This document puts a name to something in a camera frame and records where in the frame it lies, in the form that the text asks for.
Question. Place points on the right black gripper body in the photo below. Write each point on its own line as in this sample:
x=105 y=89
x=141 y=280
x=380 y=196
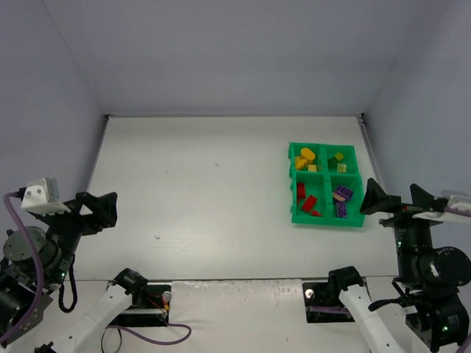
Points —
x=407 y=220

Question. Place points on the green compartment tray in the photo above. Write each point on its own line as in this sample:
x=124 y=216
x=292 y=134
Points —
x=322 y=184

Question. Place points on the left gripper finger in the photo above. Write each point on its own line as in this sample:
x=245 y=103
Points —
x=86 y=203
x=104 y=210

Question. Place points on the red rectangular lego brick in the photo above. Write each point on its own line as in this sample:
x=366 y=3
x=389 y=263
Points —
x=309 y=204

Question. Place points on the yellow curved lego brick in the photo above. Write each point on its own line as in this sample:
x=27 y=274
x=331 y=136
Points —
x=300 y=164

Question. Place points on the orange yellow curved lego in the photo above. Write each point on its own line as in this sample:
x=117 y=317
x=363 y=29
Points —
x=308 y=155

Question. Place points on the lime curved lego brick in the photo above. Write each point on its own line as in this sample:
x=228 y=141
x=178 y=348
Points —
x=342 y=168

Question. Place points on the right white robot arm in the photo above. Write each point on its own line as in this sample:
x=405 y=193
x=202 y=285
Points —
x=428 y=278

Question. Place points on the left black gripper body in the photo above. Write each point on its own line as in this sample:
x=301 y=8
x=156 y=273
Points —
x=79 y=219

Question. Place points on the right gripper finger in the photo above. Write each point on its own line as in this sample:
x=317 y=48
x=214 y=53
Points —
x=423 y=199
x=376 y=200

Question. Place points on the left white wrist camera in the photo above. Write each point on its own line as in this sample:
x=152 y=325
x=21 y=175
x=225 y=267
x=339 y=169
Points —
x=40 y=196

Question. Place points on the lavender lego plate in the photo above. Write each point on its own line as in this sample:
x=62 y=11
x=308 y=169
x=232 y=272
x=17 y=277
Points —
x=341 y=210

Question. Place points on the red scalloped lego brick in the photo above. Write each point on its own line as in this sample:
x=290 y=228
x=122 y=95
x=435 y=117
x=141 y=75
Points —
x=301 y=194

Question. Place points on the purple lotus lego piece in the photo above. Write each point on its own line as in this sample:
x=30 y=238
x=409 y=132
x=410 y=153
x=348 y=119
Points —
x=344 y=192

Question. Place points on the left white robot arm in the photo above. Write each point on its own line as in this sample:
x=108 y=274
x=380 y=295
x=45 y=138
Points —
x=37 y=263

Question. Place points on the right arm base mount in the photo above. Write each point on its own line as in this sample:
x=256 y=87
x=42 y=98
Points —
x=321 y=305

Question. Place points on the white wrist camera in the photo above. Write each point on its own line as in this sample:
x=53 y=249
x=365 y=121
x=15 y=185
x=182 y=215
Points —
x=40 y=196
x=455 y=208

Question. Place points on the lime square lego brick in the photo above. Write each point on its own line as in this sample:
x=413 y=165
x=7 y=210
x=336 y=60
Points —
x=339 y=156

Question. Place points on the dark green curved lego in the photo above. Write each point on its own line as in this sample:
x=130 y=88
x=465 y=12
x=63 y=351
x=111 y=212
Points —
x=332 y=161

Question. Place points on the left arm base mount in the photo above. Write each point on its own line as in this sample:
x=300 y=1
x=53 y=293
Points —
x=147 y=301

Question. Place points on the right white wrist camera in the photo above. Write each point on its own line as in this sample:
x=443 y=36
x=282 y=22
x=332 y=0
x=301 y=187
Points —
x=455 y=208

